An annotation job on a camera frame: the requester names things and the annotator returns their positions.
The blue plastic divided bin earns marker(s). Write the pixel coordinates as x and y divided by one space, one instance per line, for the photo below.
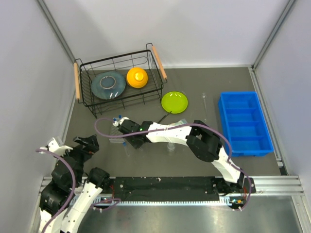
244 125

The clear tube rack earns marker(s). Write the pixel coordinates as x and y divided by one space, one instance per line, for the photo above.
114 131

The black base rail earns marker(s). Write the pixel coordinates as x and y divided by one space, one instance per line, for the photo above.
168 188

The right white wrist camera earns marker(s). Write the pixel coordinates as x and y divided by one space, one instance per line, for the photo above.
118 122

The clear glass pipette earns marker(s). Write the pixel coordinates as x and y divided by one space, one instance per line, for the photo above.
204 100

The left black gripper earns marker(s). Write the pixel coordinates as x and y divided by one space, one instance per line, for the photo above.
87 150

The black wire stand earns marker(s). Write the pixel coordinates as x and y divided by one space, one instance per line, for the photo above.
164 117

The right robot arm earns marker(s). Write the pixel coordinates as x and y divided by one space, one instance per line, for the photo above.
204 142

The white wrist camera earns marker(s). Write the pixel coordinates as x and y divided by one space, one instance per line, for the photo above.
118 122
56 146

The lime green plate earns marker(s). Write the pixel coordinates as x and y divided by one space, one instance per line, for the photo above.
174 102

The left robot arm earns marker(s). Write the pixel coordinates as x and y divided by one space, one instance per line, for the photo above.
66 199

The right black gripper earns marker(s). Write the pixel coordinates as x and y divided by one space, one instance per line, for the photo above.
136 146

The orange ribbed bowl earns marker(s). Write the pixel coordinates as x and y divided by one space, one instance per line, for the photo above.
137 77

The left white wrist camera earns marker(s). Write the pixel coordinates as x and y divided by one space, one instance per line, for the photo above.
56 146

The clear plastic bag with contents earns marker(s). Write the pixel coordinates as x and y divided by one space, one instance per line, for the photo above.
180 122

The blue ceramic plate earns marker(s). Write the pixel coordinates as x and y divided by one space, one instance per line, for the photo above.
108 85

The black wire basket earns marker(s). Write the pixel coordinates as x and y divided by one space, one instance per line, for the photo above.
147 59

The small clear round dish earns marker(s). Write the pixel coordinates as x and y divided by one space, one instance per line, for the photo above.
171 146

